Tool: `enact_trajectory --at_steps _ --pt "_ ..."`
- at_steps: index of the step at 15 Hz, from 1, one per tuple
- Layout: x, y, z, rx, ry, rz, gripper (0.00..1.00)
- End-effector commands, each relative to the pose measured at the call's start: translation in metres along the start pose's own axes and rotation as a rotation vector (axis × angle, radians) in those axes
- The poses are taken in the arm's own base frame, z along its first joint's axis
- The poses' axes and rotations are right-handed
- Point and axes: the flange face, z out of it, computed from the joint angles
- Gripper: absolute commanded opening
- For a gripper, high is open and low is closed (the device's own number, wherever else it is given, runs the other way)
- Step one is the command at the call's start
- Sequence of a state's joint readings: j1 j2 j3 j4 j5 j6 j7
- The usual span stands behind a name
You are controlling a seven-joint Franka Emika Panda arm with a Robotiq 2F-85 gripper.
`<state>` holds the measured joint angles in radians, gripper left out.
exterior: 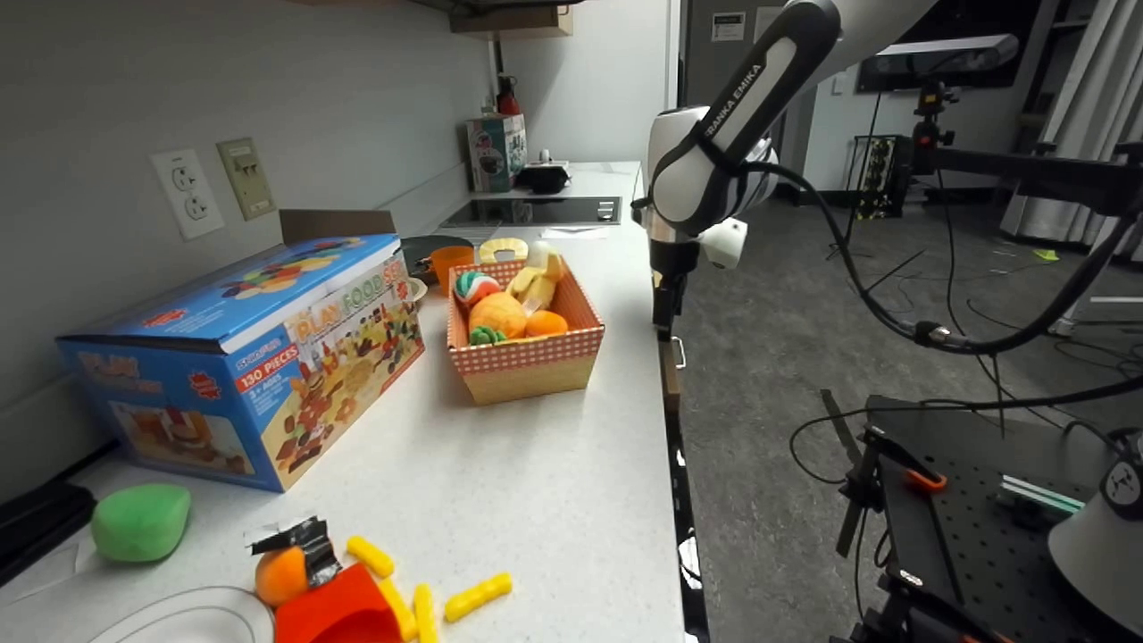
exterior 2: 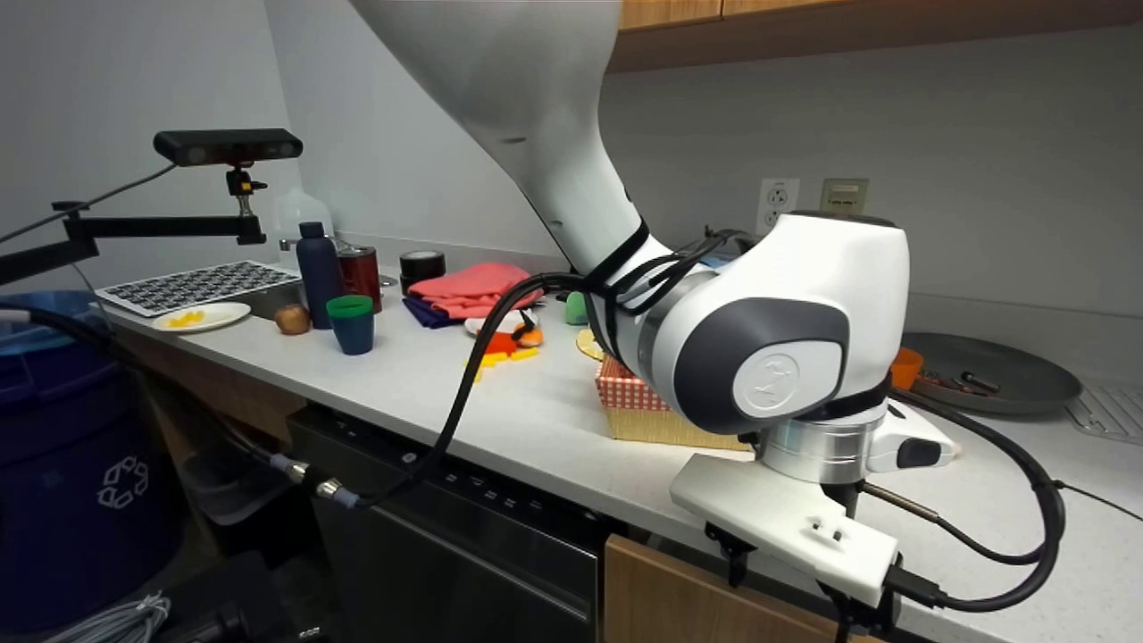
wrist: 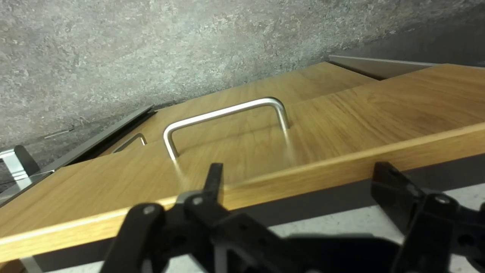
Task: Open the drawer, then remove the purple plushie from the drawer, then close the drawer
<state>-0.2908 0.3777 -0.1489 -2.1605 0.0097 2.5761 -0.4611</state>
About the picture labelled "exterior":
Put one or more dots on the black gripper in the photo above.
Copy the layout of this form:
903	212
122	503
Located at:
672	287

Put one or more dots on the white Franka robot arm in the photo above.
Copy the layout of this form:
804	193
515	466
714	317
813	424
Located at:
744	109

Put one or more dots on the small orange toy fruit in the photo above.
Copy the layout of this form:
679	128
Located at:
547	324

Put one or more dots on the yellow toy banana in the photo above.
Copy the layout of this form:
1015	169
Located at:
533	287

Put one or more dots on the black cooktop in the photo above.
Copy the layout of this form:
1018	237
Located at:
535	212

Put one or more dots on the red checkered toy basket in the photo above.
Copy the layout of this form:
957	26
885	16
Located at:
523	361

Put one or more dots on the black pot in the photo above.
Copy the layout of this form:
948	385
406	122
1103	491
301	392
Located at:
545	179

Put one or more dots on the green toy vegetable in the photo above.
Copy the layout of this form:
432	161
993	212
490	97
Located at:
484	338

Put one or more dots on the toy watermelon slice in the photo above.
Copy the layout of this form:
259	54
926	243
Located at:
476	291

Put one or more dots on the orange plastic cup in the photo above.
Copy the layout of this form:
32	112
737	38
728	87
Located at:
452	265

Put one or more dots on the black power strip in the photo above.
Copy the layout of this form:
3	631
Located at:
877	174

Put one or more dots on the red fire extinguisher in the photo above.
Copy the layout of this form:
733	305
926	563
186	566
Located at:
507	97

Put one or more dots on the dark grey round plate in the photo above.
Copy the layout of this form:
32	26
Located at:
414	251

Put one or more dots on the orange black clamp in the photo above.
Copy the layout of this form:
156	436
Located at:
922	479

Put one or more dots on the yellow toy fry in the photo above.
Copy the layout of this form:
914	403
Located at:
479	593
372	556
426	611

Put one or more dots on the black perforated robot table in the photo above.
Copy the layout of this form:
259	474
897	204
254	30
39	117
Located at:
976	549

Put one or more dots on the blue toy food box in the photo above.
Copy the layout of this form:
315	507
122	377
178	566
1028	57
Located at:
236	357

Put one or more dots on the grey curtain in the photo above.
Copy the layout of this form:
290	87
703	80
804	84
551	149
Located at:
1094	118

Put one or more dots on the red toy fries carton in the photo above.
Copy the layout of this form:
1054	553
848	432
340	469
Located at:
340	611

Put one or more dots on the orange toy ball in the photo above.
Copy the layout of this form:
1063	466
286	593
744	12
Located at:
281	575

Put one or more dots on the green toy lump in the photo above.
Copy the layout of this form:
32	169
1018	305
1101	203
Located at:
141	522

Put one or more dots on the white round plastic dish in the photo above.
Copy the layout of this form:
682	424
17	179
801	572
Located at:
178	611

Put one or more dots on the black stereo camera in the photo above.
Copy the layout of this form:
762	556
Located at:
941	57

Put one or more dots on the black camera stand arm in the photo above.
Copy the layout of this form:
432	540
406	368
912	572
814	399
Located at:
1038	174

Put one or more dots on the beige wall switch plate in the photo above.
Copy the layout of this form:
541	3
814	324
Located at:
244	179

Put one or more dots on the white wall outlet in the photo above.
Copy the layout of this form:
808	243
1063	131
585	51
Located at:
186	193

